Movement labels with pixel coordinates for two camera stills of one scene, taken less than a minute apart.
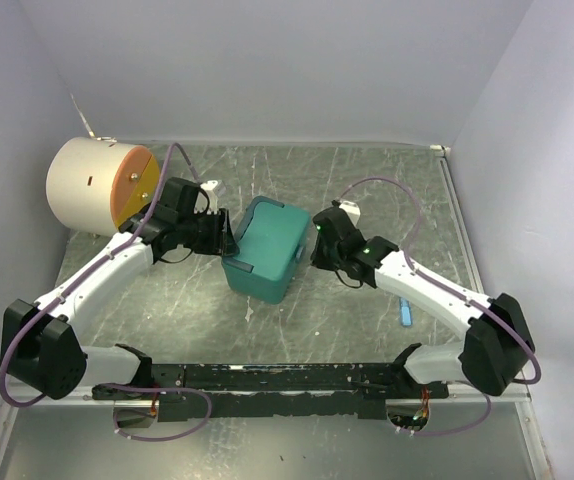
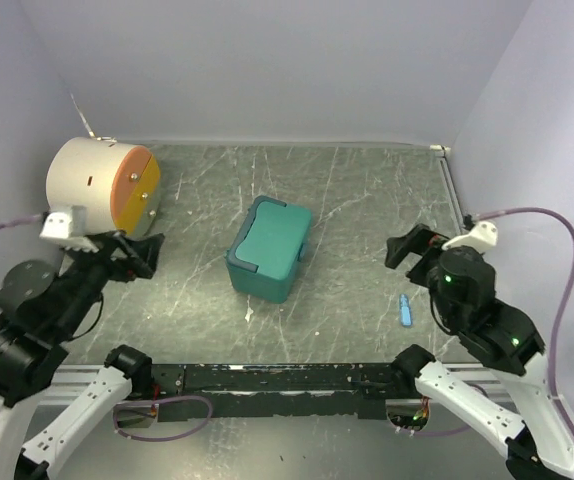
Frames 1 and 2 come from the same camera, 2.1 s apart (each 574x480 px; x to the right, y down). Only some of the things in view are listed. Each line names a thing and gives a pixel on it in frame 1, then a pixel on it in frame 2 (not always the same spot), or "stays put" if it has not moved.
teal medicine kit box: (271, 238) stays put
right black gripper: (317, 258) -> (421, 240)
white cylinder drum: (95, 183) stays put
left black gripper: (223, 241) -> (127, 265)
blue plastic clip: (405, 311) stays put
